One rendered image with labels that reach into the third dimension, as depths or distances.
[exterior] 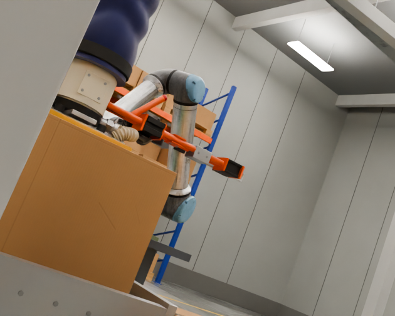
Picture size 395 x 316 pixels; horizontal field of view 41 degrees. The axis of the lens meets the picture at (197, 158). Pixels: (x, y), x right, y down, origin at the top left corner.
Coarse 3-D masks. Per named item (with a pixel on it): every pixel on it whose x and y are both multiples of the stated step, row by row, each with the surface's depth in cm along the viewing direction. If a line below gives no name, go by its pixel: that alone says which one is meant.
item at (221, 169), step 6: (228, 162) 192; (234, 162) 192; (216, 168) 193; (222, 168) 190; (228, 168) 192; (234, 168) 193; (240, 168) 194; (228, 174) 193; (234, 174) 193; (240, 174) 193
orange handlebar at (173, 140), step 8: (112, 104) 169; (112, 112) 174; (120, 112) 170; (128, 112) 172; (128, 120) 177; (136, 120) 173; (168, 136) 179; (176, 136) 181; (176, 144) 181; (184, 144) 182; (216, 160) 189
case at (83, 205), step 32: (64, 128) 145; (32, 160) 141; (64, 160) 146; (96, 160) 150; (128, 160) 154; (32, 192) 142; (64, 192) 146; (96, 192) 150; (128, 192) 155; (160, 192) 160; (0, 224) 138; (32, 224) 142; (64, 224) 146; (96, 224) 150; (128, 224) 155; (32, 256) 142; (64, 256) 146; (96, 256) 151; (128, 256) 155; (128, 288) 156
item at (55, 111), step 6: (54, 108) 153; (60, 108) 153; (54, 114) 148; (60, 114) 149; (66, 120) 150; (72, 120) 151; (78, 126) 152; (84, 126) 153; (102, 126) 159; (96, 132) 155; (102, 132) 157; (108, 138) 157; (114, 138) 159; (120, 144) 159
